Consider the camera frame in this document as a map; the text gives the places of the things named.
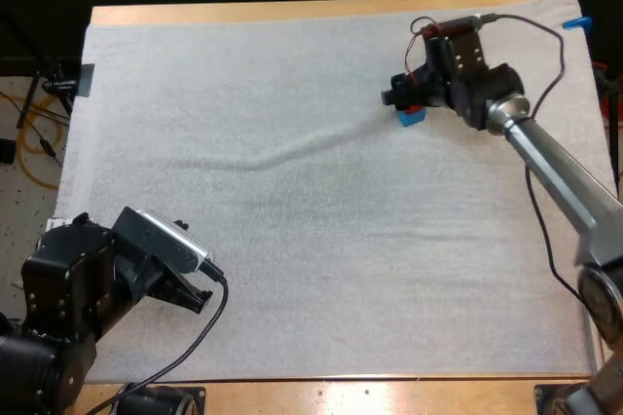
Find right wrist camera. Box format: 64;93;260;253
435;14;498;35

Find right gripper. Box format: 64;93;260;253
382;24;494;120

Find blue cube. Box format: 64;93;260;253
395;106;429;130

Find blue clip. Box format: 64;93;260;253
561;16;595;32

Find black left camera cable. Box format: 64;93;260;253
99;262;230;409

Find black camera cable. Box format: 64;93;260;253
99;262;230;409
479;13;593;304

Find black right camera cable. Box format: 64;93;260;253
479;13;593;304

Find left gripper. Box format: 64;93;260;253
111;206;215;315

